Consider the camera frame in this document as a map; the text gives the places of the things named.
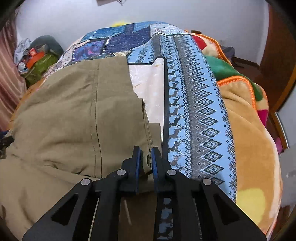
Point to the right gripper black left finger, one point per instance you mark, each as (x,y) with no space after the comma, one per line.
(90,210)

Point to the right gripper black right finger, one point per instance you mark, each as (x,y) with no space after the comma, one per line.
(189,209)

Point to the olive khaki pants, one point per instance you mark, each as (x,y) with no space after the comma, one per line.
(83,121)

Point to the orange colourful fleece blanket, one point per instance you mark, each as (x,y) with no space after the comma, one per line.
(259,183)

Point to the pink striped curtain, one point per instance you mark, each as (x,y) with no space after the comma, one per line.
(12,85)

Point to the blue patchwork patterned quilt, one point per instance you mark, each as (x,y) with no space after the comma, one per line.
(197,138)

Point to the brown wooden door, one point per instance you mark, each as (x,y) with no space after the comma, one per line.
(277,67)

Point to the green bag clutter pile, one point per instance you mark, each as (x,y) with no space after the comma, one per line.
(34,58)

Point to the yellow plush toy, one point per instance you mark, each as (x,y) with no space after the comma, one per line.
(120,23)

